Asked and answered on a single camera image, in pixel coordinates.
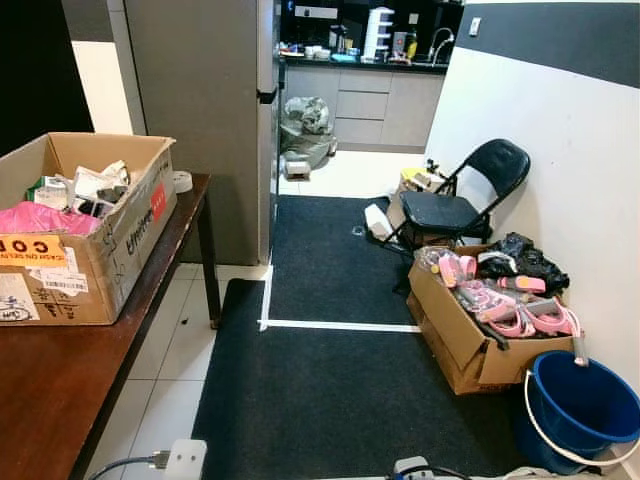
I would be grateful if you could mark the white crumpled paper trash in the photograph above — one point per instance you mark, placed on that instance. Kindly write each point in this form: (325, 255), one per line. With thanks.
(100, 180)

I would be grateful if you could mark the black plastic bag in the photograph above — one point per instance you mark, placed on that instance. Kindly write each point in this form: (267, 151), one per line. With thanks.
(520, 262)

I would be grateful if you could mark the pink plastic packaging pile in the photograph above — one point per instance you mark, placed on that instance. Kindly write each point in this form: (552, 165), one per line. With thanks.
(510, 310)

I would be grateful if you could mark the black folding chair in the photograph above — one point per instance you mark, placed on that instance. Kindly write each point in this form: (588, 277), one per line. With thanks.
(440, 212)

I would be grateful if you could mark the open cardboard box pink contents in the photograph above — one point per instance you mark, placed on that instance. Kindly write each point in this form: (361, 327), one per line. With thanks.
(450, 340)

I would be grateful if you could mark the small white container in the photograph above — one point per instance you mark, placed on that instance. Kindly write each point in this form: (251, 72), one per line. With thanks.
(375, 220)

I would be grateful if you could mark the silver kitchen faucet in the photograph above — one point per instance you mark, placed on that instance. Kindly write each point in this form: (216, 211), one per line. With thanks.
(440, 45)

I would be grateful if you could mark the grey kitchen counter cabinet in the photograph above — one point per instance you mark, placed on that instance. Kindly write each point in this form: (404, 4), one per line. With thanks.
(385, 105)

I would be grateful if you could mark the yellow bottle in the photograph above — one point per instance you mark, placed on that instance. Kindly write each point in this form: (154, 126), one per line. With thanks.
(410, 45)

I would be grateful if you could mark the dark grey floor mat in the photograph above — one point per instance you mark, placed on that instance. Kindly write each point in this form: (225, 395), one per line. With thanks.
(330, 260)
(330, 410)

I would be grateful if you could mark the white drawer tower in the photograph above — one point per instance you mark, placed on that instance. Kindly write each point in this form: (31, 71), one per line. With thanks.
(378, 32)

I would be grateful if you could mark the grey garbage bag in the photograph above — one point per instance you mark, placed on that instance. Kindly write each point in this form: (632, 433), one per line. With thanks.
(305, 125)

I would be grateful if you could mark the tall grey fridge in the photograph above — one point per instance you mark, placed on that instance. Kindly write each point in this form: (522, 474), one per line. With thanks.
(200, 120)

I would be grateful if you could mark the white tape roll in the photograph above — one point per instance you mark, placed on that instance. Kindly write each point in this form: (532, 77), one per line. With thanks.
(183, 181)

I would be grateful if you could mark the large cardboard box orange label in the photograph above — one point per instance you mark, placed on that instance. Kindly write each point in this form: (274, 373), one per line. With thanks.
(110, 270)

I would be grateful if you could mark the pink plastic bag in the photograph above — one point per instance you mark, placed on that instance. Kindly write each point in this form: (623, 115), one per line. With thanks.
(40, 218)

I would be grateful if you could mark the dark brown wooden table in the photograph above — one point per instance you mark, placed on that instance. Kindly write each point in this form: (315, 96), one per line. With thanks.
(50, 400)

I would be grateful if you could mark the white light switch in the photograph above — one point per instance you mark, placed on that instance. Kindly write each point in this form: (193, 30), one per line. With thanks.
(475, 25)

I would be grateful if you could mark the pale blue right wrist camera mount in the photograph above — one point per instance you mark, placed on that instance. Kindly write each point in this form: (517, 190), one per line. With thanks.
(412, 470)

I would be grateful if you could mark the pale blue wrist camera mount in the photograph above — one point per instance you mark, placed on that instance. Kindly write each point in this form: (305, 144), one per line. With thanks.
(187, 460)
(412, 470)

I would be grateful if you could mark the pale blue left wrist camera mount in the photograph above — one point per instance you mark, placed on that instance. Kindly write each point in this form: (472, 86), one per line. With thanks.
(187, 460)

